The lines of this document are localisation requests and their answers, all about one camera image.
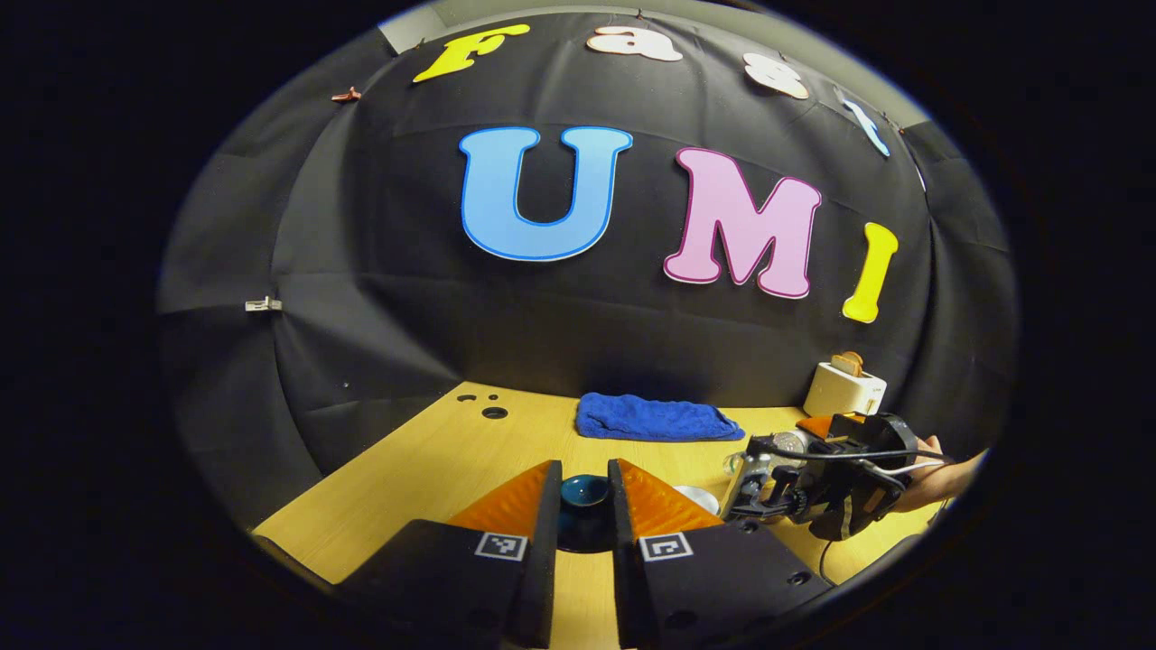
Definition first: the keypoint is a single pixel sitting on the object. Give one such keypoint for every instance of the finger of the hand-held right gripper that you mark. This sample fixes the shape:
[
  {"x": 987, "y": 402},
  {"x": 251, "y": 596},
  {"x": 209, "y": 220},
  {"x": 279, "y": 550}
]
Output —
[{"x": 817, "y": 425}]

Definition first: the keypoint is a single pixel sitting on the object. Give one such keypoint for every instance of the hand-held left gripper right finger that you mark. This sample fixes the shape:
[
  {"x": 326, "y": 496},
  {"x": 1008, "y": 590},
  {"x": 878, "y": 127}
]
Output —
[{"x": 628, "y": 587}]

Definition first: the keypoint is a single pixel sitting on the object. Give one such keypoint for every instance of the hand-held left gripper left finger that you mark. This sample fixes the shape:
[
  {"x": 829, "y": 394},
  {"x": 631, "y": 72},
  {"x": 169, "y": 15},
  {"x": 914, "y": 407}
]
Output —
[{"x": 542, "y": 578}]

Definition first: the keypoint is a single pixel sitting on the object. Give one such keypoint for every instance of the clear plastic water bottle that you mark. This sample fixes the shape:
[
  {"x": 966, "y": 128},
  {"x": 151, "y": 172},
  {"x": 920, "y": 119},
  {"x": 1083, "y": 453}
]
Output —
[{"x": 784, "y": 442}]

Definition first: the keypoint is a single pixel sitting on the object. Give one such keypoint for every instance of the dark blue teacup lid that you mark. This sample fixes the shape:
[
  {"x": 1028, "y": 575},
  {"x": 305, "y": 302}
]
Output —
[{"x": 584, "y": 492}]

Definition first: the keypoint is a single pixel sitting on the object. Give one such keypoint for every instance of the white toaster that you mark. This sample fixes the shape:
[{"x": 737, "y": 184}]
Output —
[{"x": 840, "y": 394}]

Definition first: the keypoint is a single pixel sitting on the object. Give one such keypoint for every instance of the toast slice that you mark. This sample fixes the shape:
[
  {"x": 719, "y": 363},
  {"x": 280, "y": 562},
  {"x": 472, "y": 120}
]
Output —
[{"x": 847, "y": 364}]

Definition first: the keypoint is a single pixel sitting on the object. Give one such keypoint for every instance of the blue towel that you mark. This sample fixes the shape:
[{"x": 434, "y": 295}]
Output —
[{"x": 650, "y": 420}]

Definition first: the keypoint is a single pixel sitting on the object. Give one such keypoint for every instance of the black backdrop cloth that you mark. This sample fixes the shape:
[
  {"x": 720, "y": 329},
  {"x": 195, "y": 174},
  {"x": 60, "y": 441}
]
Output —
[{"x": 406, "y": 298}]

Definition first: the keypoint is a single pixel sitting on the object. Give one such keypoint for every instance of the silver clip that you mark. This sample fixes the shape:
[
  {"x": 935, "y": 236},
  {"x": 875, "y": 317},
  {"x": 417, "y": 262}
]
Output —
[{"x": 264, "y": 304}]

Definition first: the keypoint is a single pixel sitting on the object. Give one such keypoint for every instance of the copper clip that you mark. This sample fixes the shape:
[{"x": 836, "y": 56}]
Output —
[{"x": 346, "y": 94}]

